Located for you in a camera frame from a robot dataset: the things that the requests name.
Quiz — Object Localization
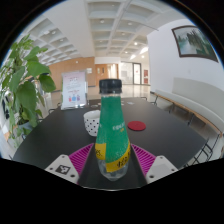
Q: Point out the green-labelled clear drink bottle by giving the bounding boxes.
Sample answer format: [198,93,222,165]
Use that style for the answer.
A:
[94,78,132,182]

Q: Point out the recessed ceiling lights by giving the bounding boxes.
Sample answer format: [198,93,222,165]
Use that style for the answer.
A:
[43,18,150,62]

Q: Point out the green leafy potted plant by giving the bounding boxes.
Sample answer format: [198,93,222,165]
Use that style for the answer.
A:
[0,34,57,148]

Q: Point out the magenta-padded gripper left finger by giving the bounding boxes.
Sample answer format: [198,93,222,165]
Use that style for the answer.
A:
[44,142,100,185]

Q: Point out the flat round red coaster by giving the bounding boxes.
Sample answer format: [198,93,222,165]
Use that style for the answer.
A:
[127,120,147,132]

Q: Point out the clear acrylic sign stand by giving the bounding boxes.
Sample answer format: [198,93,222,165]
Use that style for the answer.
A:
[60,70,89,111]

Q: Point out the white polka-dot mug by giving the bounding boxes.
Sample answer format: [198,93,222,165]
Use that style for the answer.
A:
[83,109,102,137]

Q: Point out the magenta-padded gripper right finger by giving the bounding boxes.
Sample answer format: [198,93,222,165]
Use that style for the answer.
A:
[128,143,179,185]

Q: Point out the glass entrance door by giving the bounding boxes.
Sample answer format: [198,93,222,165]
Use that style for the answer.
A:
[119,61,143,86]

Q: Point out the long white wall bench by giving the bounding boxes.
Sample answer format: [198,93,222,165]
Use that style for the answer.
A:
[153,77,224,158]

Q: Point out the framed landscape picture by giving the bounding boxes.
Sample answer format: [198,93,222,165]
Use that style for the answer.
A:
[171,25,220,64]

